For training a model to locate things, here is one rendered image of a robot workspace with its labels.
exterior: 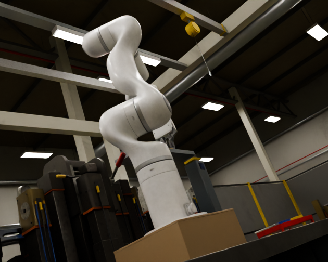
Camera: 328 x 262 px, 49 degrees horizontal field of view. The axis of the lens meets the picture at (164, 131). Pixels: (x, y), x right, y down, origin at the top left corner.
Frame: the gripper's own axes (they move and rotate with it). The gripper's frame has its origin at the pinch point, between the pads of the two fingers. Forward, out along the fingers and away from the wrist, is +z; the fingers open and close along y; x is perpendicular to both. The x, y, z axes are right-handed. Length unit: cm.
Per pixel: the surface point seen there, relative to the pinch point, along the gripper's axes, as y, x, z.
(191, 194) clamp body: 9.4, -23.4, 18.5
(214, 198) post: -5.5, -13.7, 27.0
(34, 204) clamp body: 18, 64, 20
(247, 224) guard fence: 164, -516, 1
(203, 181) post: -4.9, -9.9, 18.9
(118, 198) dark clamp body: 11.8, 31.2, 20.5
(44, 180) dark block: 18, 59, 12
